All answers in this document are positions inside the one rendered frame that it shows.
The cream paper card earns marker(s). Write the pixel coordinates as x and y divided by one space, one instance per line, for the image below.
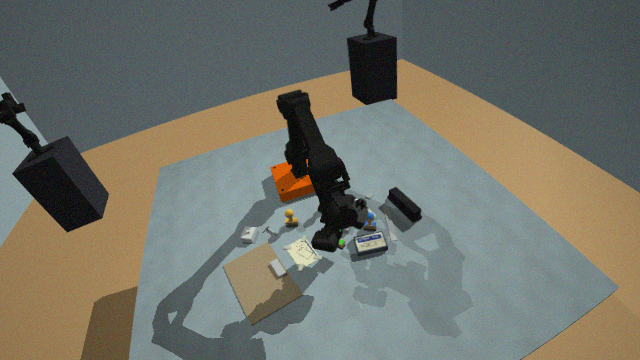
302 252

